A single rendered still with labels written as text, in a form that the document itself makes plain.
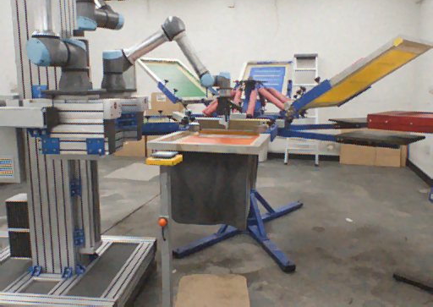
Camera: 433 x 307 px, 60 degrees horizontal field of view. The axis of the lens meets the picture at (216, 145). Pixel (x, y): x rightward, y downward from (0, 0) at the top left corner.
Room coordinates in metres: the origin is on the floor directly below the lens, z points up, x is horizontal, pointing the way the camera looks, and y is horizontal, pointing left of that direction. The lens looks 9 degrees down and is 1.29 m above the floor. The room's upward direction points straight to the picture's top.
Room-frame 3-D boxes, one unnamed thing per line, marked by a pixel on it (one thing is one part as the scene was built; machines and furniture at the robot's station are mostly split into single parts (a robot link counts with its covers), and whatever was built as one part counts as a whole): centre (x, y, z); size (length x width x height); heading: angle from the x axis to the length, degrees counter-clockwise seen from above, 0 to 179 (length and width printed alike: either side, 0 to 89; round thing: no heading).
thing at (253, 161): (2.12, -0.20, 0.74); 0.46 x 0.04 x 0.42; 165
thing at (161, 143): (2.23, -0.02, 0.97); 0.79 x 0.58 x 0.04; 165
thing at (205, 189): (1.95, 0.06, 0.74); 0.45 x 0.03 x 0.43; 75
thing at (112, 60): (2.34, 0.63, 1.42); 0.13 x 0.12 x 0.14; 178
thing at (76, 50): (1.83, 0.69, 1.42); 0.13 x 0.12 x 0.14; 148
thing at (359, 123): (3.43, -0.93, 0.91); 1.34 x 0.40 x 0.08; 105
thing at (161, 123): (3.01, 0.59, 1.05); 1.08 x 0.61 x 0.23; 105
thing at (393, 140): (2.78, -0.76, 0.91); 1.34 x 0.40 x 0.08; 45
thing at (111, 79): (2.33, 0.63, 1.31); 0.15 x 0.15 x 0.10
